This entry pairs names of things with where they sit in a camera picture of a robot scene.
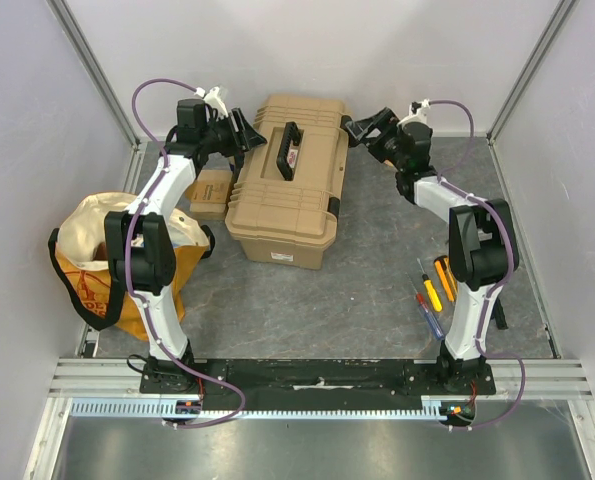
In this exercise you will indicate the blue red handle screwdriver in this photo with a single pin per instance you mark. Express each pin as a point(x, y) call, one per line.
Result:
point(427, 312)

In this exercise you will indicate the brown cardboard box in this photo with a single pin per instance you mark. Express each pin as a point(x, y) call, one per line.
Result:
point(209, 194)

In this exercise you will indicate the yellow utility knife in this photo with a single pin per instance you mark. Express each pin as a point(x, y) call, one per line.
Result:
point(446, 278)

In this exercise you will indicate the yellow handle screwdriver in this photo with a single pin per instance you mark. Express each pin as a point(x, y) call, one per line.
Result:
point(430, 289)

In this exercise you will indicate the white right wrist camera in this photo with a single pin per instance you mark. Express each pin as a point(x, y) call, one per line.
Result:
point(418, 113)

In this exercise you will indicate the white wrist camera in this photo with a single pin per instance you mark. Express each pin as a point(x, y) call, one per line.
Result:
point(418, 113)
point(214, 97)

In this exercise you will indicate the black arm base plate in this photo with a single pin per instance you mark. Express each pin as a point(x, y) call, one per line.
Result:
point(323, 383)

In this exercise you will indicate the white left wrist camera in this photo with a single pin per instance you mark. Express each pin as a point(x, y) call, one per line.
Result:
point(214, 97)

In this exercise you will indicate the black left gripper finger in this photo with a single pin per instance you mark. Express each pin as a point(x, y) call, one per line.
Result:
point(249, 140)
point(239, 123)

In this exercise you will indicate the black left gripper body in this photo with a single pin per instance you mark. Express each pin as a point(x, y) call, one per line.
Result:
point(221, 137)

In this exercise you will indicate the black rubber mallet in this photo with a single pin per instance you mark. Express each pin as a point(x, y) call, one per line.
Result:
point(498, 316)

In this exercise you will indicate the grey slotted cable duct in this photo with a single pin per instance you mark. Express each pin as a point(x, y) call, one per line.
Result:
point(188, 409)

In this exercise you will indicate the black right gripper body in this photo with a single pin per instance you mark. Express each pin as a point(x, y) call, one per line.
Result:
point(380, 135)

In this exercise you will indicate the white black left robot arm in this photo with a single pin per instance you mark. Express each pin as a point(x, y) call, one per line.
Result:
point(141, 255)

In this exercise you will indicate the yellow canvas tote bag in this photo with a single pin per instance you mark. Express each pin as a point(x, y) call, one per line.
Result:
point(77, 254)

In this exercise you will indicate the tan plastic toolbox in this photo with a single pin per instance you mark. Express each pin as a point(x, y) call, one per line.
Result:
point(285, 204)

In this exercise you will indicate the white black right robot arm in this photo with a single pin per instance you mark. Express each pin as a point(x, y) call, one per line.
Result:
point(482, 250)

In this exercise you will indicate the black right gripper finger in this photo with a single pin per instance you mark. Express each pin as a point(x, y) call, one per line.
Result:
point(381, 121)
point(359, 131)

